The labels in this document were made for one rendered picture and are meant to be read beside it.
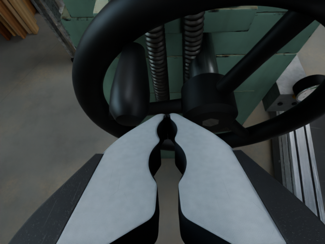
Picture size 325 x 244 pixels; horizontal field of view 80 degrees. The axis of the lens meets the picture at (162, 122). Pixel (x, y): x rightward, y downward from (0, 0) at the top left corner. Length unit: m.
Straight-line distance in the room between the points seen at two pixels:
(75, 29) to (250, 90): 0.42
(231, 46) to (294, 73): 0.22
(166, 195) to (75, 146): 0.55
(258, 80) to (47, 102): 1.20
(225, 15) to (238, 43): 0.17
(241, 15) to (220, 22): 0.02
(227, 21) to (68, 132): 1.09
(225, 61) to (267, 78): 0.13
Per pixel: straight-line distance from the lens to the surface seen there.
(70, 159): 1.16
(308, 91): 0.50
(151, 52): 0.25
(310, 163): 1.00
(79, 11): 0.38
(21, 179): 1.26
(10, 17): 1.85
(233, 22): 0.26
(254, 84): 0.54
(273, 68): 0.51
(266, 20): 0.40
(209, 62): 0.25
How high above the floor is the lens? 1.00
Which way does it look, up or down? 63 degrees down
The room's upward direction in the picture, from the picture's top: 3 degrees counter-clockwise
